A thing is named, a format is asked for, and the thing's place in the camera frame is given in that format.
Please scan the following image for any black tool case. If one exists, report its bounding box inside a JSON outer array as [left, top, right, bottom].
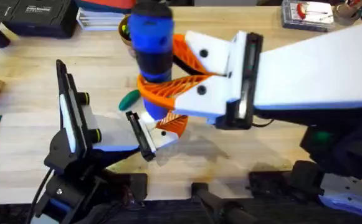
[[2, 0, 79, 39]]

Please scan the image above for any red and blue box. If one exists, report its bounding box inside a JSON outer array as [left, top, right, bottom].
[[74, 0, 137, 14]]

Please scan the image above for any green toy vegetable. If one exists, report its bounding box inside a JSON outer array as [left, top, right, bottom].
[[118, 89, 141, 112]]

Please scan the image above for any black rail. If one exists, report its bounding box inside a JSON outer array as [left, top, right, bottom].
[[0, 182, 325, 224]]

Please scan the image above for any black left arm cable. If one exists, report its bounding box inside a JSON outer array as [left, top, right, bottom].
[[26, 167, 54, 224]]

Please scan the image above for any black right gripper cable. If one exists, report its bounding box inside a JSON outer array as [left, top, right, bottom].
[[251, 118, 275, 129]]

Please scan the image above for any black upright left wrist plate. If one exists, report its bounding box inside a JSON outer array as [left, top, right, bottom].
[[55, 58, 102, 158]]

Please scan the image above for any clear box with tools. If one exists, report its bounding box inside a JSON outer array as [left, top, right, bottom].
[[280, 0, 336, 33]]

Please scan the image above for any stack of white booklets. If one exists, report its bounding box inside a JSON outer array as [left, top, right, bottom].
[[75, 7, 129, 32]]

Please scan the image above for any brown tub with toys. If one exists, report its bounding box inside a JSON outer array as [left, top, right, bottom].
[[117, 14, 138, 48]]

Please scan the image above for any brown tape roll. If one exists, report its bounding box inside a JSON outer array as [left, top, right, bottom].
[[331, 0, 362, 26]]

